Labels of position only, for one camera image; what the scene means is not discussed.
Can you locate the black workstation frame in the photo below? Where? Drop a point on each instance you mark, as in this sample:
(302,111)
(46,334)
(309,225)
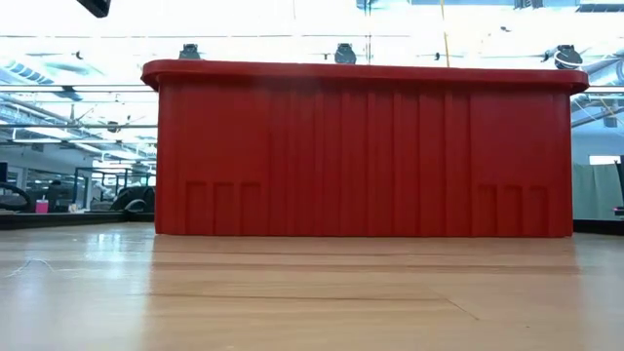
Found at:
(117,170)

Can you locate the black metal frame rails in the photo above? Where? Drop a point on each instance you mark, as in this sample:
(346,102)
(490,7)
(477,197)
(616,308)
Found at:
(73,220)

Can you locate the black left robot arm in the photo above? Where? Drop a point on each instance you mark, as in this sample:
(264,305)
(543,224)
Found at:
(95,7)

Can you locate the pink cup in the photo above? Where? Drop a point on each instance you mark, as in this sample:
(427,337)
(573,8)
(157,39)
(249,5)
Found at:
(42,206)

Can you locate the red plastic bin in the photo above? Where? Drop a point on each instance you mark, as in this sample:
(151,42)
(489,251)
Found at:
(365,156)

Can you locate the green partition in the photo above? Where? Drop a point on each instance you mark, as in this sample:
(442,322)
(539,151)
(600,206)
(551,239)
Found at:
(595,192)

